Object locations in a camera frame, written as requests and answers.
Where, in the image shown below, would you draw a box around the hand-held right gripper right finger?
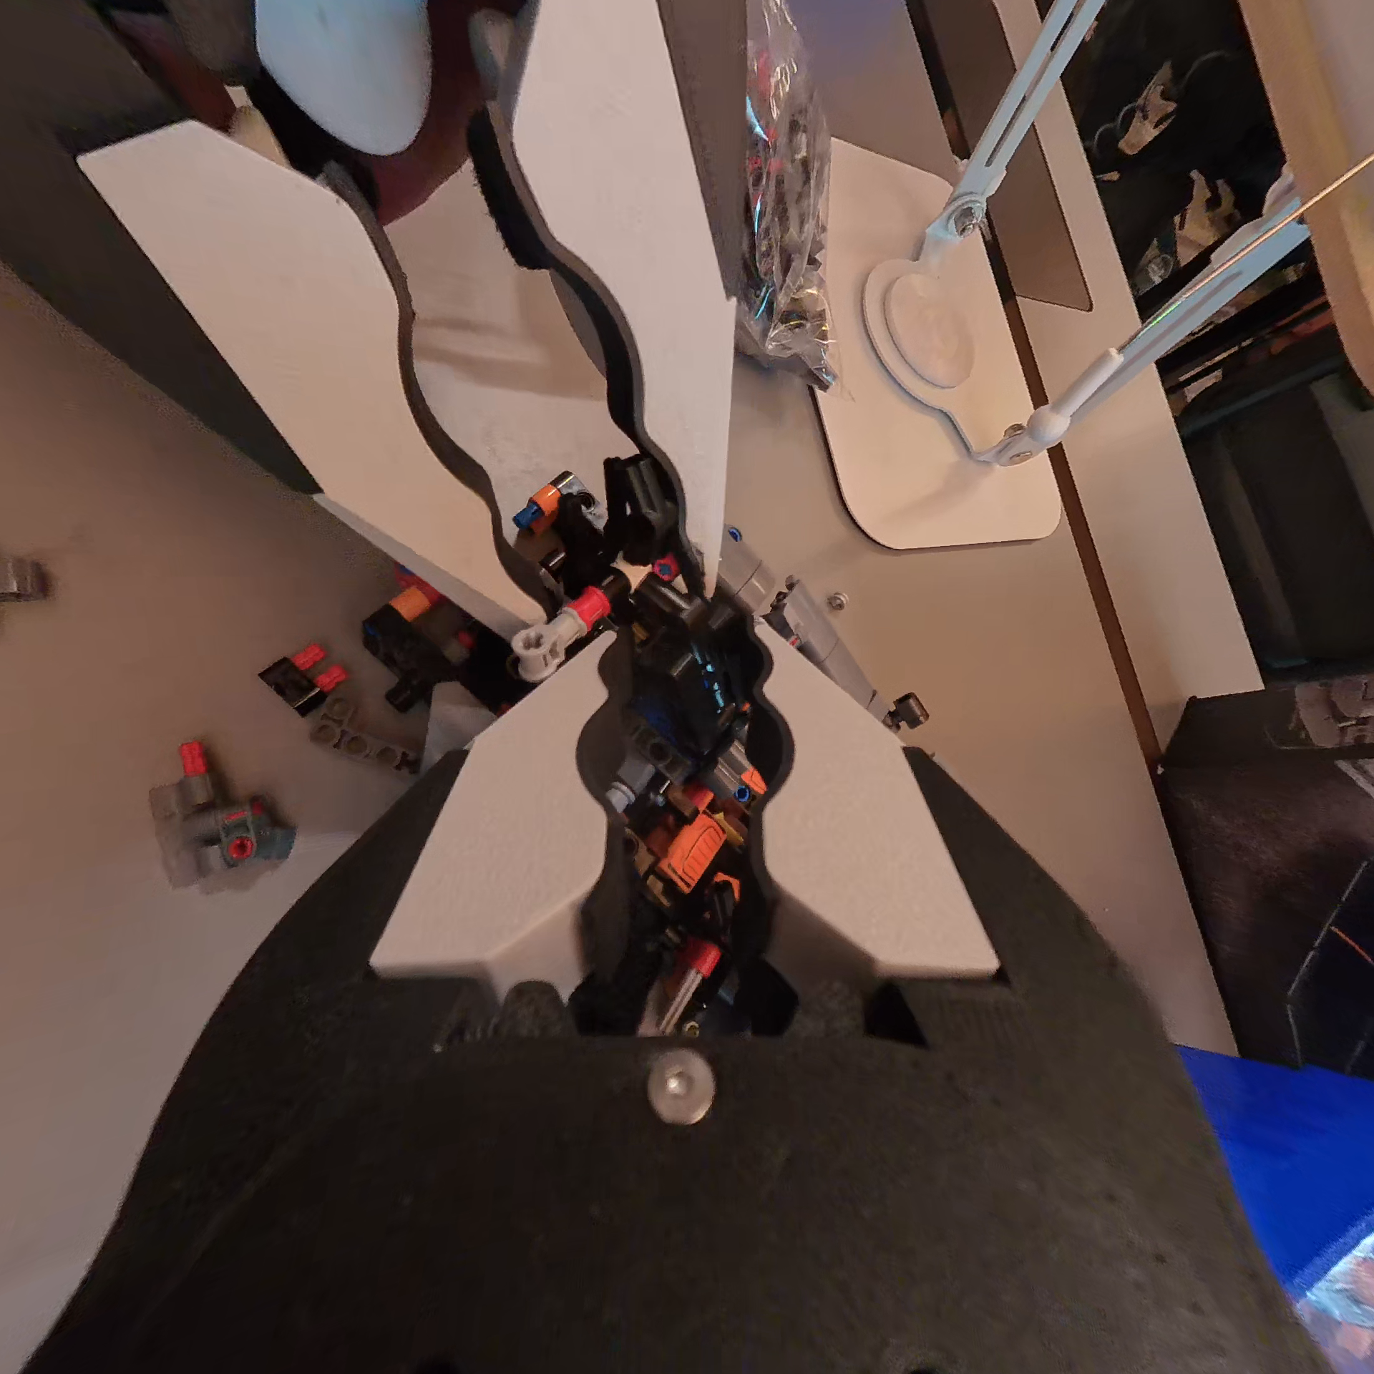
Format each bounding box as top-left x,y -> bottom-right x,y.
749,631 -> 1003,984

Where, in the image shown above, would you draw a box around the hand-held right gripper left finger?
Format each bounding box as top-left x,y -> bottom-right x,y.
370,633 -> 620,984

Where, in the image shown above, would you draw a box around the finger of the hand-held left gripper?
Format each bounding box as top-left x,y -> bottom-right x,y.
76,118 -> 543,636
486,0 -> 745,598

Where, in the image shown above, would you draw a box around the partly built lego car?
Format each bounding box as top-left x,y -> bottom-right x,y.
360,466 -> 933,1038

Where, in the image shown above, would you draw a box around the black lego brick red pins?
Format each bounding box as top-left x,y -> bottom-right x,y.
257,641 -> 352,718

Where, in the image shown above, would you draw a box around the grey lego piece red pins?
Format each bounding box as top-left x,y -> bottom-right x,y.
149,737 -> 298,894

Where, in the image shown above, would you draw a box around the grey lego beam with holes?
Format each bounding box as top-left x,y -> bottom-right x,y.
311,698 -> 427,777

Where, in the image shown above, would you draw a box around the clear plastic bag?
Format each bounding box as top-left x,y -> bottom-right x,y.
745,0 -> 846,396

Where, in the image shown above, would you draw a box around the white articulated stand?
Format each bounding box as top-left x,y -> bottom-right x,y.
862,0 -> 1374,469

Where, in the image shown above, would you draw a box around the blue plastic bin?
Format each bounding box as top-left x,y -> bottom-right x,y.
1180,1047 -> 1374,1374

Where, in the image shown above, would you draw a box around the thin wire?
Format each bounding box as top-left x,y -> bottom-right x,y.
1139,150 -> 1374,325

